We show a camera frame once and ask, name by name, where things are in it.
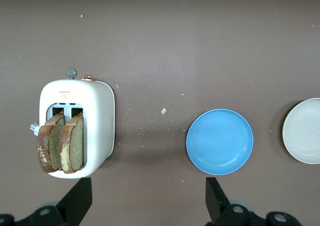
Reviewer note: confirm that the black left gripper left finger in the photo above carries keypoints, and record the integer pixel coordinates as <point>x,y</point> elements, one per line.
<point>75,206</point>

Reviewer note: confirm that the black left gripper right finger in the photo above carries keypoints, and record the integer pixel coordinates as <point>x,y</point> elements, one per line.
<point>215,201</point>

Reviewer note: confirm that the brown-crust bread slice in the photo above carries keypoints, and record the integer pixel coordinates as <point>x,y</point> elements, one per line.
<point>76,146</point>
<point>53,146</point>

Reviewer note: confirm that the blue round plate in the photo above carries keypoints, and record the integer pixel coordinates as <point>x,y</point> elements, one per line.
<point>220,141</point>

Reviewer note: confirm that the beige round plate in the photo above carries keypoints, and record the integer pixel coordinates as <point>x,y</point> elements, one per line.
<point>305,133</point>

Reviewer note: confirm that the white two-slot toaster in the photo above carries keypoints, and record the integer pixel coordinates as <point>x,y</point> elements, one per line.
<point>100,126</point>

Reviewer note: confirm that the large bread crumb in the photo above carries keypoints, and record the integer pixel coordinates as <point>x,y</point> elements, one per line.
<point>163,111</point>

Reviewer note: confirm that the brown table cover mat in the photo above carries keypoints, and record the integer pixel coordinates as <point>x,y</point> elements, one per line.
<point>160,48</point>

